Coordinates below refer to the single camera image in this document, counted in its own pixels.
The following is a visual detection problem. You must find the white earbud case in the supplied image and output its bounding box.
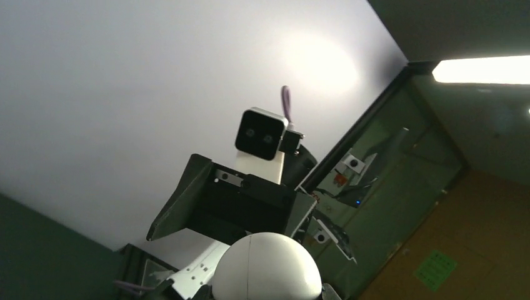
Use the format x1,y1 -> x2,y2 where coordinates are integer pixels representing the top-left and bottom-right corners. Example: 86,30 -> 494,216
210,232 -> 323,300

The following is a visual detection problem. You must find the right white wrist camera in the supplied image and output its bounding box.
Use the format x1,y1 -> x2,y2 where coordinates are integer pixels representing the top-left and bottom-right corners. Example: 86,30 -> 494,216
234,107 -> 304,186

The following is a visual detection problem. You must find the right black corner post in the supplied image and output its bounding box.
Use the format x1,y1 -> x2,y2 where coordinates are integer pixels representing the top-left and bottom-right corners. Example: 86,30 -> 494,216
297,61 -> 440,193

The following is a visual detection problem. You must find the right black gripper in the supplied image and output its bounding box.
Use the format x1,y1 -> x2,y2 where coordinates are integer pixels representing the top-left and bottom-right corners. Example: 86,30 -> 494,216
146,154 -> 318,245

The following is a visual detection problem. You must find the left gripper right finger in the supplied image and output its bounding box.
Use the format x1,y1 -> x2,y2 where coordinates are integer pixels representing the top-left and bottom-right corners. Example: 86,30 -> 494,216
320,283 -> 342,300

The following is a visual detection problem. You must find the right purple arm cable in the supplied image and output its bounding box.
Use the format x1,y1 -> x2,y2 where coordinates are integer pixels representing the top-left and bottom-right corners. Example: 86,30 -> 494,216
281,85 -> 296,129

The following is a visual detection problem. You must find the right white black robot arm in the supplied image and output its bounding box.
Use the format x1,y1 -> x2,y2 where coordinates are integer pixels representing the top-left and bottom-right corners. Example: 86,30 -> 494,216
146,151 -> 323,299

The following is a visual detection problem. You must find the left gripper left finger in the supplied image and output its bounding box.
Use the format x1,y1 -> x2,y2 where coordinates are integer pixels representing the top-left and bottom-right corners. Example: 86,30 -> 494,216
191,284 -> 214,300

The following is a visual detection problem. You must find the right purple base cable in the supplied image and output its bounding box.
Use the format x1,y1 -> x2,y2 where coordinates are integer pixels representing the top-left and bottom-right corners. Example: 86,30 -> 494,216
112,279 -> 156,298

